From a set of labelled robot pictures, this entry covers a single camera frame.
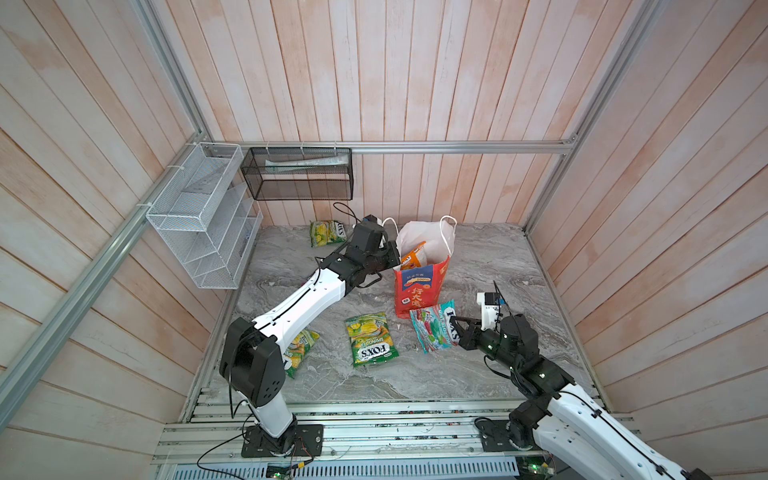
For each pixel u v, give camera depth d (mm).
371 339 880
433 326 811
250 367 439
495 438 730
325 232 1151
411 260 906
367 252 620
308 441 732
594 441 488
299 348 859
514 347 578
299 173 1044
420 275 783
